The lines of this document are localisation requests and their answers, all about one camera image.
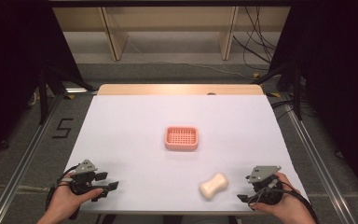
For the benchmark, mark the beige wooden desk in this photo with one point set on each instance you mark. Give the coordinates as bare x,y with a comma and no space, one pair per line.
167,18

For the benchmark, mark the pink soap dish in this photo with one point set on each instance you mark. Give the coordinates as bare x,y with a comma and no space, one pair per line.
181,138

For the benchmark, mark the dark round table grommet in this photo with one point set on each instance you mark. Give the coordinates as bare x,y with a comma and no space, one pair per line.
211,93

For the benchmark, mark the cream soap bar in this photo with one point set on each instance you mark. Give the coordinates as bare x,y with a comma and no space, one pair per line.
213,186

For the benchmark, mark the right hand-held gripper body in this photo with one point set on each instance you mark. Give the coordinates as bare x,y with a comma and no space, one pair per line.
265,185

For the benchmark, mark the black curtain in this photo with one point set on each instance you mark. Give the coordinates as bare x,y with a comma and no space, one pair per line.
12,62
338,77

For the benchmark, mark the aluminium floor rail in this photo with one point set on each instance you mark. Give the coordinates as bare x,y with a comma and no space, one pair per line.
21,161
318,158

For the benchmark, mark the white table sheet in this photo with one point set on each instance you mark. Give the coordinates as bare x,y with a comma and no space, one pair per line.
136,149

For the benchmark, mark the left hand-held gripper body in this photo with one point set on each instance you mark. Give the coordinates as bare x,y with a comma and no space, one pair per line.
85,179

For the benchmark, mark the person's right hand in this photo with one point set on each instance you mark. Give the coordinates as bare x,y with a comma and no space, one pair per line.
287,202

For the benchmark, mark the person's left hand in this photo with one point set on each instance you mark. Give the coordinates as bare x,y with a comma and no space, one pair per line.
62,200

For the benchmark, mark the light wooden table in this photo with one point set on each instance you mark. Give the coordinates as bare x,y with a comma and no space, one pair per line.
155,89

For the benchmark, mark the black metal stand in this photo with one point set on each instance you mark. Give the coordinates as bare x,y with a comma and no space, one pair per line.
43,96
297,93

